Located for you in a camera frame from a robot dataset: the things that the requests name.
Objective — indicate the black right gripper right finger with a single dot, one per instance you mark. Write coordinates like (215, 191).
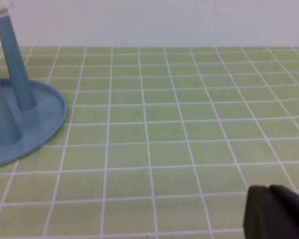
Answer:
(294, 201)

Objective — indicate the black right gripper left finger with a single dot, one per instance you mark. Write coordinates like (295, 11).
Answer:
(266, 219)

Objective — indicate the blue cup stand with pegs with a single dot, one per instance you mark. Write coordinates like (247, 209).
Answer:
(40, 119)

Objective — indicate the green checkered tablecloth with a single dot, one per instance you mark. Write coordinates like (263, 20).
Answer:
(164, 124)

